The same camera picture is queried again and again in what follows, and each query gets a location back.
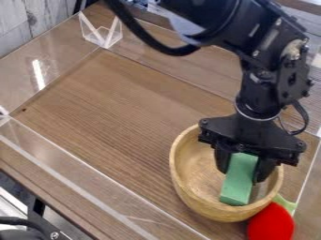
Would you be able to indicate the black table clamp bracket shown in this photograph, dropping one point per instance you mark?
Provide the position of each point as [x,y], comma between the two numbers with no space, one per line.
[27,225]

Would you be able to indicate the brown wooden bowl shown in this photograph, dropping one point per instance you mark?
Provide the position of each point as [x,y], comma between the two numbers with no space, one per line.
[198,181]

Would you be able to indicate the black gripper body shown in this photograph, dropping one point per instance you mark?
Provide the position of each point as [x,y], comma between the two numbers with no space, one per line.
[258,138]

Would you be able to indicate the red plush strawberry toy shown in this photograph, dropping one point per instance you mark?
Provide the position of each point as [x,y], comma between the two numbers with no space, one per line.
[273,223]

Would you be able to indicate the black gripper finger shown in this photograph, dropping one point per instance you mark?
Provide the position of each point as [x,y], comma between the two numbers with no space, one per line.
[264,169]
[222,159]

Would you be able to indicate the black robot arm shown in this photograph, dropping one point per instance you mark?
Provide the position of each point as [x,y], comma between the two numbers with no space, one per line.
[268,39]

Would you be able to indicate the clear acrylic enclosure wall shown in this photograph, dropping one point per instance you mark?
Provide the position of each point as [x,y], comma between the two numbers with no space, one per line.
[109,211]

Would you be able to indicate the green foam block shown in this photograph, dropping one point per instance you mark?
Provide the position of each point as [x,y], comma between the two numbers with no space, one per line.
[236,190]

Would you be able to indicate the clear acrylic corner bracket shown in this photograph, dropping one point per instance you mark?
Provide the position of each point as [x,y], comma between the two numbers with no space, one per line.
[102,36]

